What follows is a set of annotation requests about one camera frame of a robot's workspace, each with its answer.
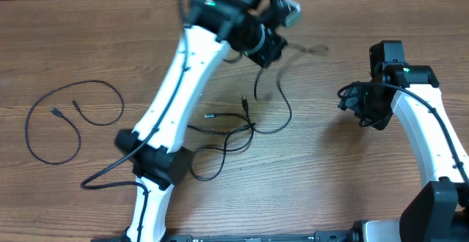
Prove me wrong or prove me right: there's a black USB cable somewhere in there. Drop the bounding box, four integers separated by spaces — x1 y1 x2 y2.
24 79 125 166
186 42 329 136
188 95 256 182

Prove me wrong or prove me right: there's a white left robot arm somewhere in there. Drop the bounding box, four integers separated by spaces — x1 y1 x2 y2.
115 0 300 241

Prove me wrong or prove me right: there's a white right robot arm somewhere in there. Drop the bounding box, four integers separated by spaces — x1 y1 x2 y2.
337 63 468 241

